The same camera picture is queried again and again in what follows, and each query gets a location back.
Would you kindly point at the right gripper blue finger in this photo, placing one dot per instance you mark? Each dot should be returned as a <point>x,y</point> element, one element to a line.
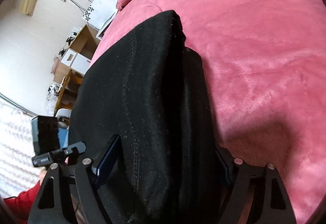
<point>105,161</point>

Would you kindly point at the black pants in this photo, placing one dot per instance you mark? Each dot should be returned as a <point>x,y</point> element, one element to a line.
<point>149,89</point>

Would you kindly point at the red sleeve left forearm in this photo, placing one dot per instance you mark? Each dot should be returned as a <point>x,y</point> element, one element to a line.
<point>21,205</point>

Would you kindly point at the wooden desk shelf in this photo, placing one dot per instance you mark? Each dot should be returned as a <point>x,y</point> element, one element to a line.
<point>85,43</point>

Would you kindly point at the white storage box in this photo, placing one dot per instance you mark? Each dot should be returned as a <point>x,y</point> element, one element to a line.
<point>76,61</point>

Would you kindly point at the white floral bedside box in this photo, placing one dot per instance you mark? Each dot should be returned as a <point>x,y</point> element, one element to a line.
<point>100,13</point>

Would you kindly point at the pink bed cover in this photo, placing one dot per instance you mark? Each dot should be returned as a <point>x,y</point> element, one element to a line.
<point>264,62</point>

